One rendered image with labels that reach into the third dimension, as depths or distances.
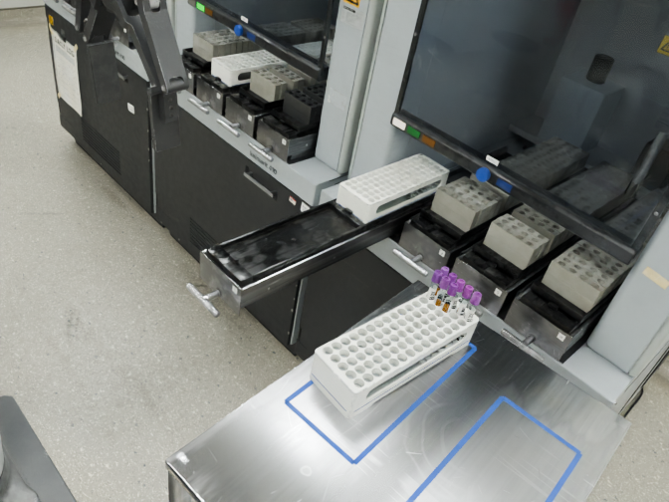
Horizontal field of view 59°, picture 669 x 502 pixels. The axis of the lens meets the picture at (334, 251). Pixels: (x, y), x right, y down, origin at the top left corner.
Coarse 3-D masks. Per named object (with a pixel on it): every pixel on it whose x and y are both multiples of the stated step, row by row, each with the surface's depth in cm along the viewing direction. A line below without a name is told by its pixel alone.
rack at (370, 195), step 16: (400, 160) 146; (416, 160) 148; (432, 160) 149; (368, 176) 139; (384, 176) 139; (400, 176) 140; (416, 176) 141; (432, 176) 143; (352, 192) 131; (368, 192) 133; (384, 192) 134; (400, 192) 135; (416, 192) 143; (432, 192) 146; (352, 208) 133; (368, 208) 129; (384, 208) 139
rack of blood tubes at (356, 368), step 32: (384, 320) 100; (416, 320) 100; (448, 320) 102; (320, 352) 91; (352, 352) 93; (384, 352) 93; (416, 352) 94; (448, 352) 101; (320, 384) 92; (352, 384) 87; (384, 384) 95; (352, 416) 90
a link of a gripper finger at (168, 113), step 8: (176, 80) 57; (176, 88) 57; (160, 96) 59; (168, 96) 59; (160, 104) 60; (168, 104) 60; (176, 104) 60; (160, 112) 61; (168, 112) 60; (176, 112) 61; (168, 120) 61; (176, 120) 62
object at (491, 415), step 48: (480, 336) 108; (288, 384) 93; (432, 384) 97; (480, 384) 99; (528, 384) 101; (240, 432) 85; (288, 432) 86; (336, 432) 87; (384, 432) 89; (432, 432) 90; (480, 432) 91; (528, 432) 93; (576, 432) 95; (624, 432) 96; (192, 480) 78; (240, 480) 79; (288, 480) 80; (336, 480) 81; (384, 480) 82; (432, 480) 84; (480, 480) 85; (528, 480) 86; (576, 480) 88
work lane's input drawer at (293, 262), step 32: (288, 224) 128; (320, 224) 130; (352, 224) 132; (384, 224) 134; (224, 256) 115; (256, 256) 118; (288, 256) 120; (320, 256) 122; (192, 288) 115; (224, 288) 114; (256, 288) 113
